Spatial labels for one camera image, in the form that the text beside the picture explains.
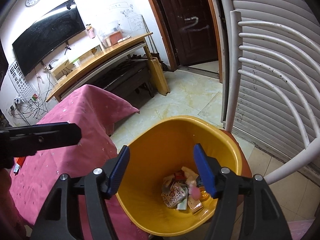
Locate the orange carton box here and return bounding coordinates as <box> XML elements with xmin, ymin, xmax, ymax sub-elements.
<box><xmin>14</xmin><ymin>157</ymin><xmax>26</xmax><ymax>167</ymax></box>

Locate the silver purple wrapper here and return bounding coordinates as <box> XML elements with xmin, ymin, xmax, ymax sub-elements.
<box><xmin>13</xmin><ymin>163</ymin><xmax>20</xmax><ymax>174</ymax></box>

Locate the purple knitted pouch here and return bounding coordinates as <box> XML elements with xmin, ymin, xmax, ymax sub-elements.
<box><xmin>188</xmin><ymin>184</ymin><xmax>201</xmax><ymax>200</ymax></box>

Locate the orange plastic lid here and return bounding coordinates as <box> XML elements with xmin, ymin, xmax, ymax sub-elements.
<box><xmin>199</xmin><ymin>186</ymin><xmax>210</xmax><ymax>202</ymax></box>

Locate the cartoon printed white bag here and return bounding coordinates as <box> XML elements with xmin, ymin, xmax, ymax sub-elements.
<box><xmin>161</xmin><ymin>181</ymin><xmax>188</xmax><ymax>209</ymax></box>

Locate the white tissue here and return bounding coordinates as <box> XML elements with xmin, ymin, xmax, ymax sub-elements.
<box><xmin>181</xmin><ymin>166</ymin><xmax>199</xmax><ymax>186</ymax></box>

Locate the red snack wrapper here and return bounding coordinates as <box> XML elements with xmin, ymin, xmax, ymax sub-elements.
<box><xmin>174</xmin><ymin>170</ymin><xmax>186</xmax><ymax>183</ymax></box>

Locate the green snack bag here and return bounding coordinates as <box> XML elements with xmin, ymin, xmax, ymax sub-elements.
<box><xmin>177</xmin><ymin>195</ymin><xmax>188</xmax><ymax>210</ymax></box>

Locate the yellow trash bin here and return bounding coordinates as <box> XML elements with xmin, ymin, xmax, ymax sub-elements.
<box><xmin>116</xmin><ymin>115</ymin><xmax>251</xmax><ymax>237</ymax></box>

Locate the pink star tablecloth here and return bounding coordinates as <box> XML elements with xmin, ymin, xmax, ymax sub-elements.
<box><xmin>1</xmin><ymin>85</ymin><xmax>139</xmax><ymax>239</ymax></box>

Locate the white power strip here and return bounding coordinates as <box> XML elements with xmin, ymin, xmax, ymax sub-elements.
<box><xmin>9</xmin><ymin>96</ymin><xmax>22</xmax><ymax>114</ymax></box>

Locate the eye chart poster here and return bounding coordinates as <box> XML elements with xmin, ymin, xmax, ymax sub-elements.
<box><xmin>8</xmin><ymin>60</ymin><xmax>39</xmax><ymax>105</ymax></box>

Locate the white desk shelf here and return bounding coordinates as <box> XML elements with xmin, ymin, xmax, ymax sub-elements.
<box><xmin>50</xmin><ymin>45</ymin><xmax>102</xmax><ymax>80</ymax></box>

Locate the white metal chair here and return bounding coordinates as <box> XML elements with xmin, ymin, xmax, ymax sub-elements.
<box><xmin>226</xmin><ymin>10</ymin><xmax>319</xmax><ymax>184</ymax></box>

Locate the white jar green lid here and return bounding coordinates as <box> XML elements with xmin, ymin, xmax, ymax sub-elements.
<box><xmin>72</xmin><ymin>58</ymin><xmax>81</xmax><ymax>67</ymax></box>

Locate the wooden desk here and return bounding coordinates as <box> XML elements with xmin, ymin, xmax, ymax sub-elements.
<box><xmin>46</xmin><ymin>32</ymin><xmax>170</xmax><ymax>102</ymax></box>

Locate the pink box on desk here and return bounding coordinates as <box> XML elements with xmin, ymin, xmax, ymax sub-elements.
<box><xmin>108</xmin><ymin>31</ymin><xmax>123</xmax><ymax>46</ymax></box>

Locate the dark brown door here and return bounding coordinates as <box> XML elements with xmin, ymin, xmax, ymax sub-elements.
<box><xmin>160</xmin><ymin>0</ymin><xmax>218</xmax><ymax>66</ymax></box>

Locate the black wall television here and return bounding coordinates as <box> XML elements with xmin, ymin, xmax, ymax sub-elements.
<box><xmin>12</xmin><ymin>0</ymin><xmax>85</xmax><ymax>75</ymax></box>

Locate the pink wall holder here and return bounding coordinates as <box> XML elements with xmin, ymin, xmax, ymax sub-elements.
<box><xmin>86</xmin><ymin>24</ymin><xmax>95</xmax><ymax>38</ymax></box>

